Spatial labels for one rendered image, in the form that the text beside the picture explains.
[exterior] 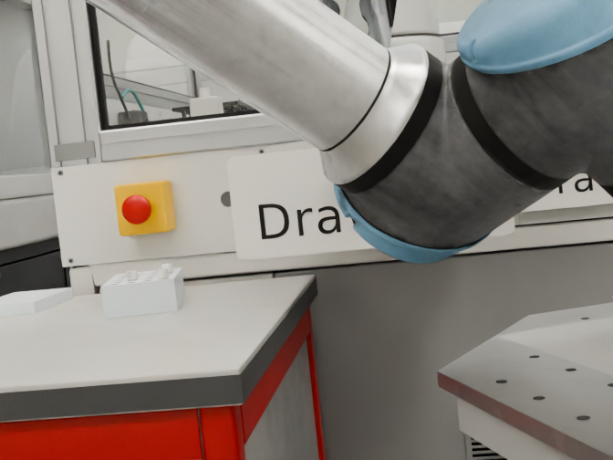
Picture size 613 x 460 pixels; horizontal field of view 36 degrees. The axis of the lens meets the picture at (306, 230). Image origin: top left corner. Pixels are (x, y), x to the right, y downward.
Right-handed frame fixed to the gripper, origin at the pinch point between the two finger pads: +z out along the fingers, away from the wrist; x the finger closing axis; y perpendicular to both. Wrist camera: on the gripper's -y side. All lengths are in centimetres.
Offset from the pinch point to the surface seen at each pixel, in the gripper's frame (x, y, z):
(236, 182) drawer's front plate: -13.7, -1.2, 10.0
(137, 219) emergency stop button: -32.7, -27.8, 13.9
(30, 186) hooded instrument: -80, -106, 8
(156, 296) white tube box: -25.7, -8.1, 22.0
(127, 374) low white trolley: -19.5, 24.3, 23.9
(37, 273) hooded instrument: -82, -110, 28
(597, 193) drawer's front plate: 28.9, -32.9, 16.9
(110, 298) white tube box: -30.8, -7.2, 21.8
